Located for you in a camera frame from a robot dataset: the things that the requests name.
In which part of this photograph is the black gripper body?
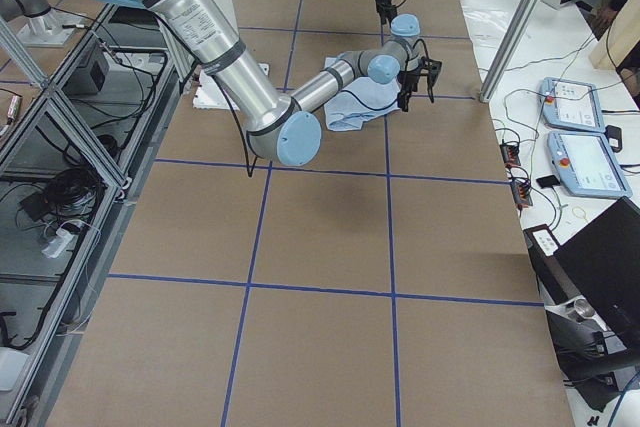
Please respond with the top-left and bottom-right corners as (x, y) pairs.
(375, 0), (397, 17)
(397, 67), (424, 94)

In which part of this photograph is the light blue button shirt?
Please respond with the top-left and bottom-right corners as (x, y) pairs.
(324, 77), (400, 132)

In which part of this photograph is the clear plastic bag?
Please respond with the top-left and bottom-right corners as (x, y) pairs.
(462, 6), (511, 48)

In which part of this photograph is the upper blue teach pendant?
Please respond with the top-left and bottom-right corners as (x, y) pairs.
(540, 77), (605, 133)

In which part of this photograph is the blue teach pendant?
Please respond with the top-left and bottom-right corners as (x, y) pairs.
(540, 77), (605, 133)
(547, 130), (633, 199)

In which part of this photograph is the lower blue teach pendant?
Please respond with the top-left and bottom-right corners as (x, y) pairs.
(547, 130), (633, 199)

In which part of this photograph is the black laptop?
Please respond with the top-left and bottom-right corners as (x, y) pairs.
(524, 197), (639, 348)

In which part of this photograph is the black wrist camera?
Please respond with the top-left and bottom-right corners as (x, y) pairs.
(420, 56), (443, 103)

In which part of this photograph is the aluminium frame post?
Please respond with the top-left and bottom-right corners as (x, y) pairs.
(478, 0), (540, 103)

